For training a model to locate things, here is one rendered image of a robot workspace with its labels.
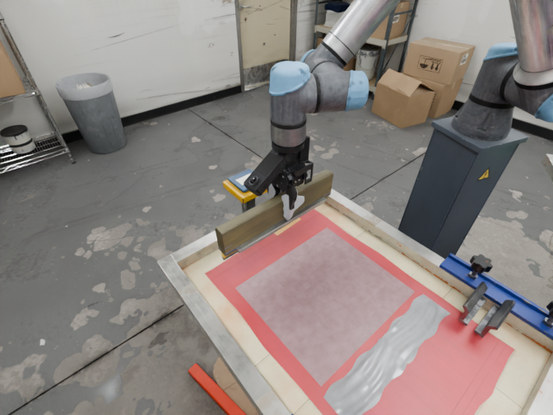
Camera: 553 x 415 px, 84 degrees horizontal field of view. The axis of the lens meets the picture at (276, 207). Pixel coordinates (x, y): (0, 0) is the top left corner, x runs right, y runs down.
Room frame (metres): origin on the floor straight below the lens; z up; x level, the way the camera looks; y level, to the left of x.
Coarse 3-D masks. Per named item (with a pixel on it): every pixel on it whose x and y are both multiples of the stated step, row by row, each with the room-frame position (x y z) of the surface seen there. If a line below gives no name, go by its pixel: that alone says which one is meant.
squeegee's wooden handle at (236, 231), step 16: (320, 176) 0.68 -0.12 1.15; (304, 192) 0.62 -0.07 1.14; (320, 192) 0.66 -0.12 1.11; (256, 208) 0.55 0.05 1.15; (272, 208) 0.56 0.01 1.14; (224, 224) 0.50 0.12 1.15; (240, 224) 0.50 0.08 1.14; (256, 224) 0.52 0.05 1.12; (272, 224) 0.56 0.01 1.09; (224, 240) 0.47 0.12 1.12; (240, 240) 0.49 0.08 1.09
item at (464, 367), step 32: (320, 224) 0.69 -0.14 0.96; (288, 256) 0.56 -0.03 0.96; (320, 256) 0.56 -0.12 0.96; (352, 256) 0.56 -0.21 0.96; (352, 288) 0.46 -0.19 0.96; (384, 288) 0.46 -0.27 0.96; (416, 288) 0.46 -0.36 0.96; (384, 320) 0.37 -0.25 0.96; (448, 320) 0.37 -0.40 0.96; (448, 352) 0.30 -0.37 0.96; (480, 352) 0.30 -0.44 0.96; (512, 352) 0.30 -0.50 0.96; (448, 384) 0.24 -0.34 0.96; (480, 384) 0.24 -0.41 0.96
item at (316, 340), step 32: (256, 256) 0.56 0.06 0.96; (224, 288) 0.46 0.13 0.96; (256, 288) 0.46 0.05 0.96; (288, 288) 0.46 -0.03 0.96; (320, 288) 0.46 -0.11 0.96; (256, 320) 0.37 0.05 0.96; (288, 320) 0.37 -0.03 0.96; (320, 320) 0.37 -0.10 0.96; (352, 320) 0.37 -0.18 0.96; (288, 352) 0.30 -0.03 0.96; (320, 352) 0.30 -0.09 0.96; (352, 352) 0.30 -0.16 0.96; (320, 384) 0.24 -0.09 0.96; (416, 384) 0.24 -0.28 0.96
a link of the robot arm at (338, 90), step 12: (312, 72) 0.69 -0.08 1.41; (324, 72) 0.63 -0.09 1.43; (336, 72) 0.62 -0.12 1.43; (348, 72) 0.62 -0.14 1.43; (360, 72) 0.63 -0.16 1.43; (324, 84) 0.59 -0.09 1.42; (336, 84) 0.59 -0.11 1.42; (348, 84) 0.60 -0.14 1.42; (360, 84) 0.60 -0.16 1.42; (324, 96) 0.58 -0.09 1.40; (336, 96) 0.58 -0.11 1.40; (348, 96) 0.59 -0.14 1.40; (360, 96) 0.59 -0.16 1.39; (324, 108) 0.58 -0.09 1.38; (336, 108) 0.59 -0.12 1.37; (348, 108) 0.60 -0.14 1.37
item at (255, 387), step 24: (336, 192) 0.81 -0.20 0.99; (360, 216) 0.69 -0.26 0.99; (216, 240) 0.59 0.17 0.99; (384, 240) 0.62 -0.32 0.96; (408, 240) 0.59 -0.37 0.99; (168, 264) 0.51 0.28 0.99; (432, 264) 0.51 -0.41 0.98; (192, 288) 0.43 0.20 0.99; (456, 288) 0.46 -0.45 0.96; (192, 312) 0.37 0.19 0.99; (216, 336) 0.32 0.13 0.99; (528, 336) 0.33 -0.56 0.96; (240, 360) 0.27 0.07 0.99; (552, 360) 0.27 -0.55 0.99; (240, 384) 0.23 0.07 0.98; (264, 384) 0.22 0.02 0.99; (552, 384) 0.22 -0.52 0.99; (264, 408) 0.18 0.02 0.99; (528, 408) 0.18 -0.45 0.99; (552, 408) 0.18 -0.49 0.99
